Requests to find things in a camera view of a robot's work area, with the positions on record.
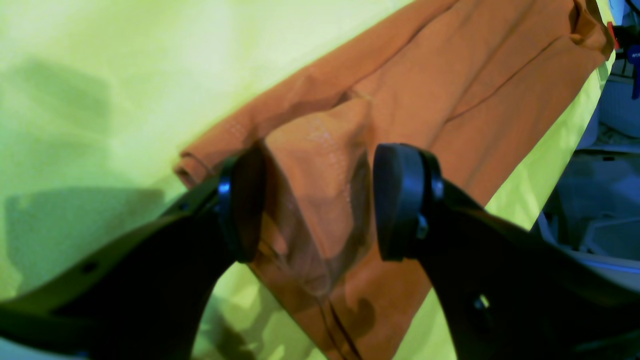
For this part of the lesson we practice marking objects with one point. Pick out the black bar clamp red pad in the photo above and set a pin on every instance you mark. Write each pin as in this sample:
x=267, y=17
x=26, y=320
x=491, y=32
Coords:
x=627, y=40

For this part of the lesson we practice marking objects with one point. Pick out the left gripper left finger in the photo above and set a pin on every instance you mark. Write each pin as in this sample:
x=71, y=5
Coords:
x=142, y=296

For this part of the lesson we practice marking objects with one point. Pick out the orange T-shirt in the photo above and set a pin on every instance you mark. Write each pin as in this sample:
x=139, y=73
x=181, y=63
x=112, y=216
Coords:
x=478, y=82

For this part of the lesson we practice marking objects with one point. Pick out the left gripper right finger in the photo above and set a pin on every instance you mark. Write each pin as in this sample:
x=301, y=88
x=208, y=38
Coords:
x=506, y=294

